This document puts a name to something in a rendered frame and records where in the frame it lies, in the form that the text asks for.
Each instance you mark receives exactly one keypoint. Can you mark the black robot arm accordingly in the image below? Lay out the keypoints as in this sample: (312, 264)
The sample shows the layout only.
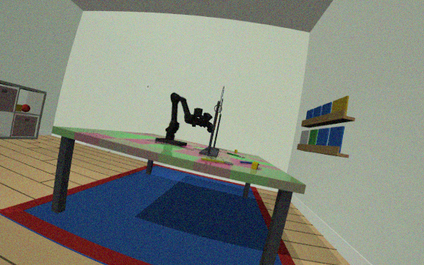
(189, 118)

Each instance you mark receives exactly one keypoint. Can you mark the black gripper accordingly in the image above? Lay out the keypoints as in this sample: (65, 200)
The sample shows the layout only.
(205, 124)

